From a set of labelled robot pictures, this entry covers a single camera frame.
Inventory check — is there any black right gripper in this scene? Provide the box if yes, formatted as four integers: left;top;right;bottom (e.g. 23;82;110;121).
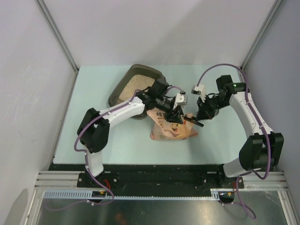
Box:
196;94;231;121

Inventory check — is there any pink cat litter bag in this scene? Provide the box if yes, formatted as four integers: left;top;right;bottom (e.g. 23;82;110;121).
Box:
147;108;198;140

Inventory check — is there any black bag sealing clip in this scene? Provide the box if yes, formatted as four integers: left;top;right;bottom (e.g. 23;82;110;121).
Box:
184;115;204;127

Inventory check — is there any silver metal scoop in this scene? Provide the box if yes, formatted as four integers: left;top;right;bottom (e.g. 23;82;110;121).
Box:
213;109;219;117

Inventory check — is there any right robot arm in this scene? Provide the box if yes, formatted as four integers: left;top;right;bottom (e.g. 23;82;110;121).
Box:
192;75;284;188

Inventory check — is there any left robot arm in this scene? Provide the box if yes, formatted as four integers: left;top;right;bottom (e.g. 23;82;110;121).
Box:
74;79;187;188

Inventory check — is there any brown litter box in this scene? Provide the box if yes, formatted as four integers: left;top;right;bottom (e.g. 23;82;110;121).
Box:
106;64;170;123

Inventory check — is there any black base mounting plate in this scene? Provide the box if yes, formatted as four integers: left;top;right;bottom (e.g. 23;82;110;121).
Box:
48;163;275;196

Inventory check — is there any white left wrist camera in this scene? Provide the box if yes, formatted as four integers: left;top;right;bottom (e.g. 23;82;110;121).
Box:
174;93;188;108

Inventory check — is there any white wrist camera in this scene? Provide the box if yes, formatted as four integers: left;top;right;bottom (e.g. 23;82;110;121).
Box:
191;84;207;102
174;93;188;108

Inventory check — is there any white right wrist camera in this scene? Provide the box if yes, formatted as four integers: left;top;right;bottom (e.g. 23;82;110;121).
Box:
191;84;207;102

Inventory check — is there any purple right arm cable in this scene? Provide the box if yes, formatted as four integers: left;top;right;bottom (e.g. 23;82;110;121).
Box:
198;62;274;220

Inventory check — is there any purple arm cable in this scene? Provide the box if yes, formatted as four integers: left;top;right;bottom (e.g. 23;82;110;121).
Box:
198;62;274;220
43;85;185;210

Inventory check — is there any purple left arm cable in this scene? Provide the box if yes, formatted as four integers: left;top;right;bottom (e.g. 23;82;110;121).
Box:
43;85;185;210

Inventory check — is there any aluminium rail right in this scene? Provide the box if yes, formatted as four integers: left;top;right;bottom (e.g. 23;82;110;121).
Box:
241;171;288;189

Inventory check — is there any aluminium frame post right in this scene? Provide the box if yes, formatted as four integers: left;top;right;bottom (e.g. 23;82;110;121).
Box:
240;0;286;70

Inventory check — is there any aluminium frame post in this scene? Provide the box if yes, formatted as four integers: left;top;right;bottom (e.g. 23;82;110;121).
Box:
240;0;286;70
35;0;79;74

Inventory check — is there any grey slotted cable duct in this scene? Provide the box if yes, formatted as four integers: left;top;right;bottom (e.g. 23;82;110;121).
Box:
44;189;234;200

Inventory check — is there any aluminium frame post left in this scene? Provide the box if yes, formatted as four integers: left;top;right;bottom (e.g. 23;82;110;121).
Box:
35;0;79;74

